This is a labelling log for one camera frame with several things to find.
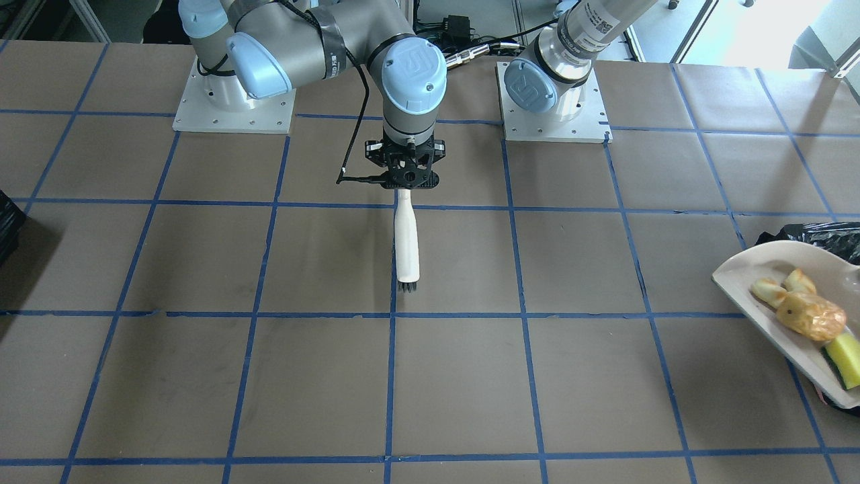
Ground yellow sponge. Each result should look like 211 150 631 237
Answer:
824 333 859 390

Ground beige hand brush black bristles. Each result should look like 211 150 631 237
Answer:
394 189 420 293

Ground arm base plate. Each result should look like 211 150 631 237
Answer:
172 58 297 134
497 62 613 144

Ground croissant piece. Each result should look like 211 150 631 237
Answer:
749 268 818 309

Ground beige plastic dustpan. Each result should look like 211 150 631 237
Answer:
712 240 858 409

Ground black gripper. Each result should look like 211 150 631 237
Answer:
363 138 446 190

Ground brown bread roll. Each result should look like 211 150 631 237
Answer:
776 293 848 342

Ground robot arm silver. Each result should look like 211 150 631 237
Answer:
503 1 655 121
173 1 447 190

